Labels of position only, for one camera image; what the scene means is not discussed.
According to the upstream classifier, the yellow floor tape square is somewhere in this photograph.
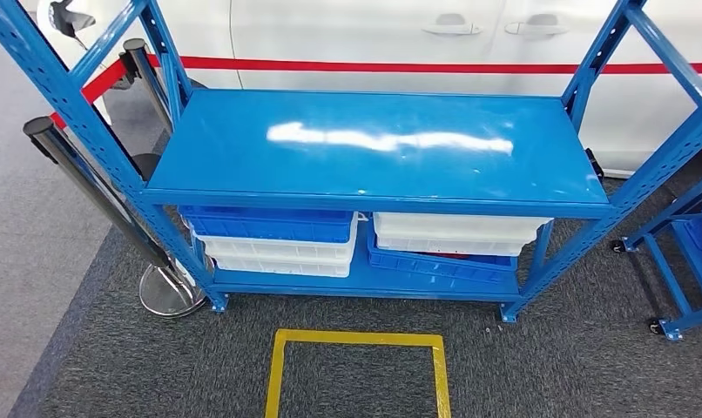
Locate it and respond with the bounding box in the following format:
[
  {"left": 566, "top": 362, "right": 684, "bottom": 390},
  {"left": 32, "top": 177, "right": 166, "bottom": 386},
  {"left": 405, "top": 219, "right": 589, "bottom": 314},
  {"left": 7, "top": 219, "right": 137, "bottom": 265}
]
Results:
[{"left": 264, "top": 328, "right": 452, "bottom": 418}]

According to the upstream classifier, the blue metal shelf rack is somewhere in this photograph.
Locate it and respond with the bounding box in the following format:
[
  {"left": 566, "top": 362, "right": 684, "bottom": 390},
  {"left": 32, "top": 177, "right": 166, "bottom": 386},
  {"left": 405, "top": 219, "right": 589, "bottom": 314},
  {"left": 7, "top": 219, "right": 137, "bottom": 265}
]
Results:
[{"left": 0, "top": 0, "right": 702, "bottom": 324}]

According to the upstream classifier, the blue rack on casters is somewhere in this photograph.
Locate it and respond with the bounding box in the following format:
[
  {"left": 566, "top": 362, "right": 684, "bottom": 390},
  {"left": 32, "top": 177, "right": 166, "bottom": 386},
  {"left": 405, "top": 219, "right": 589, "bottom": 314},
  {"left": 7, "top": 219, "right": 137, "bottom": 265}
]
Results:
[{"left": 611, "top": 167, "right": 702, "bottom": 342}]

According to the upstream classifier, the red barrier belt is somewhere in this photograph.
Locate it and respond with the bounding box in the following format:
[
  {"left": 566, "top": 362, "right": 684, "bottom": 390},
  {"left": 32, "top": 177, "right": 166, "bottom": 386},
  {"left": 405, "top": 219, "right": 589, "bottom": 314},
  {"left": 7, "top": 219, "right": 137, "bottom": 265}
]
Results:
[{"left": 50, "top": 54, "right": 702, "bottom": 131}]

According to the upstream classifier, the stanchion with black belt head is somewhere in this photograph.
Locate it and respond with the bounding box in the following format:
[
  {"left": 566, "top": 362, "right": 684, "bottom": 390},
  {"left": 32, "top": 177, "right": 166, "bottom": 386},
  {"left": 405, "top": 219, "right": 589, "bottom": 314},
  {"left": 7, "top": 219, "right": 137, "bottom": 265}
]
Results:
[{"left": 121, "top": 37, "right": 176, "bottom": 134}]

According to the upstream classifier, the white car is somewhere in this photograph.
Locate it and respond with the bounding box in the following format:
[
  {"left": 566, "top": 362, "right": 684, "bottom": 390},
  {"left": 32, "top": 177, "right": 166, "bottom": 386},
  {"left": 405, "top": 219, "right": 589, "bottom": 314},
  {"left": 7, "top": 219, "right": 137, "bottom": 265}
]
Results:
[{"left": 36, "top": 0, "right": 702, "bottom": 180}]

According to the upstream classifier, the stanchion with chrome base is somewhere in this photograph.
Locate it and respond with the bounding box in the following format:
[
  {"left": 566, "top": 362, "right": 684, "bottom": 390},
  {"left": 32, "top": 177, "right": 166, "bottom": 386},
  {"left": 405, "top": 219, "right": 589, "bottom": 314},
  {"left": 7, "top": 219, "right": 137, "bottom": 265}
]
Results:
[{"left": 23, "top": 116, "right": 209, "bottom": 320}]

